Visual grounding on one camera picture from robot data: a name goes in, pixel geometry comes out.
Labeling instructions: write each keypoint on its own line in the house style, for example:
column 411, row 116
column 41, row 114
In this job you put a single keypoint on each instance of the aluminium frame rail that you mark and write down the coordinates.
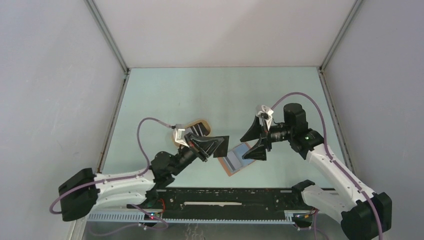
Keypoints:
column 260, row 206

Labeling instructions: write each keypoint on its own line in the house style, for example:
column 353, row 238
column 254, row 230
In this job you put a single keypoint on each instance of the beige oval card tray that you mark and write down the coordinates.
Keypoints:
column 194, row 122

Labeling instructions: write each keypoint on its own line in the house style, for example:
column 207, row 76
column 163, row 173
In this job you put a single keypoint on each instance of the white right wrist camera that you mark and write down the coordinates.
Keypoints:
column 265, row 114

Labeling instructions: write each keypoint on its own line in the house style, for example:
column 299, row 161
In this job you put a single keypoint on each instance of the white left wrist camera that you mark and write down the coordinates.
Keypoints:
column 178, row 135

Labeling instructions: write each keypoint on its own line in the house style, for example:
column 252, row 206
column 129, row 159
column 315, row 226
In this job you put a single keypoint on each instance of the pink leather card holder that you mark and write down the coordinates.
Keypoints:
column 239, row 150

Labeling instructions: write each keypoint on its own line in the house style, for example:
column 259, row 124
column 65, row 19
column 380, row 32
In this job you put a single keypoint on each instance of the white cable duct strip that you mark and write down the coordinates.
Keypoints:
column 139, row 217

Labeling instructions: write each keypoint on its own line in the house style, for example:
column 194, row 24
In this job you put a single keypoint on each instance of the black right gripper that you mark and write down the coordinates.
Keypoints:
column 258, row 152

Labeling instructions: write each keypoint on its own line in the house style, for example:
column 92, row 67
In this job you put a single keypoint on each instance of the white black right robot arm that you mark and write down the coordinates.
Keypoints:
column 331, row 165

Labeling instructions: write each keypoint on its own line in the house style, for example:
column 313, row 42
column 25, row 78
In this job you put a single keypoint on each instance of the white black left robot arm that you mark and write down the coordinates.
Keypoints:
column 86, row 190

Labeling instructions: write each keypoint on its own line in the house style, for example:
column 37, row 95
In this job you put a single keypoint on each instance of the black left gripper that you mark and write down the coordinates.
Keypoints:
column 203, row 147

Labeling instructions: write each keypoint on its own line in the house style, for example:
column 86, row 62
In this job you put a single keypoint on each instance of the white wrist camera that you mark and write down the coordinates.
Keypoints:
column 178, row 135
column 265, row 114

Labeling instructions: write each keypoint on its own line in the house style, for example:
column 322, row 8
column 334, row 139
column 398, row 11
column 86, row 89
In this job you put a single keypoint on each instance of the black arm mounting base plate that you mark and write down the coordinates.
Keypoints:
column 238, row 203

